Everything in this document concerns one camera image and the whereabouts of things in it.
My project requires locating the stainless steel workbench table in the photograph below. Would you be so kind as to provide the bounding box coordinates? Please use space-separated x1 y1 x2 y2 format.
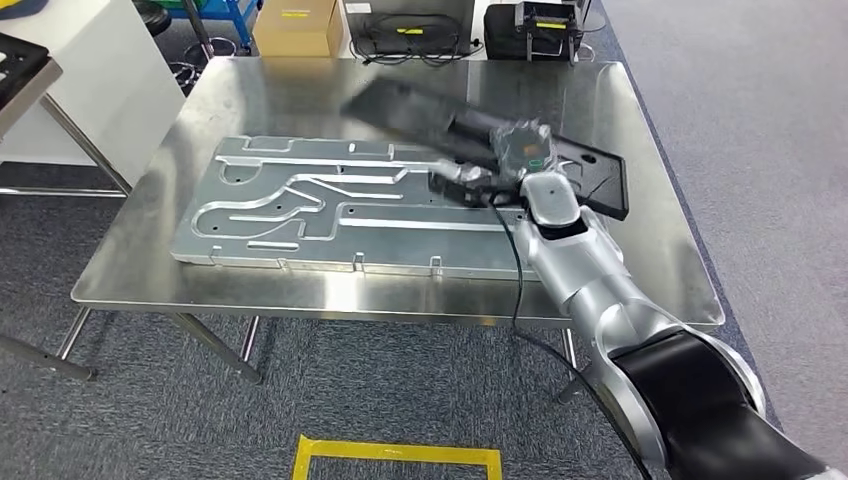
56 56 727 407

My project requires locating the blue metal cart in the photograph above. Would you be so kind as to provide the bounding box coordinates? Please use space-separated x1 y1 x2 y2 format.
155 0 264 56

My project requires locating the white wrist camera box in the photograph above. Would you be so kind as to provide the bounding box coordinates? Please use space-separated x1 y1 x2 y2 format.
429 158 490 190

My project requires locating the black cable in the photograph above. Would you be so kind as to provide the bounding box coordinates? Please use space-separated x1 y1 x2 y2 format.
488 192 657 480

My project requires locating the blue yellow object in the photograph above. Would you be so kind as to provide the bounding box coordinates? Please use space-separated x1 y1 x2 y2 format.
0 0 49 21

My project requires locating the grey aluminium fixture plate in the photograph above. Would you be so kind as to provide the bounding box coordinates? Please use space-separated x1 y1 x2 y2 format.
170 135 551 283

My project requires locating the black equipment bag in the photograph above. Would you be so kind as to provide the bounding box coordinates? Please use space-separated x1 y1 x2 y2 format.
483 0 588 66

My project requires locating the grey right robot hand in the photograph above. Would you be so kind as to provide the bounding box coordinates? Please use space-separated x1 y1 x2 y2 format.
488 119 559 187

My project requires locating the brown cardboard box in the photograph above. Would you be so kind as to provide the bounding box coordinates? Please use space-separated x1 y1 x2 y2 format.
252 0 347 59

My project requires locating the black stool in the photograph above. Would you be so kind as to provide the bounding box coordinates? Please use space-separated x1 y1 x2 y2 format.
131 0 174 39

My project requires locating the black case with cables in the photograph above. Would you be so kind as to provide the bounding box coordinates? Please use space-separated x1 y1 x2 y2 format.
343 0 480 68

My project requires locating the white cabinet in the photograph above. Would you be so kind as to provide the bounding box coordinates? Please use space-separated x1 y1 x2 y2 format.
0 0 188 190

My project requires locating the black plastic plate bracket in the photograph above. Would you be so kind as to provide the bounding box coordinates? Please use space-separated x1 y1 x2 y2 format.
339 74 631 223
0 31 52 111

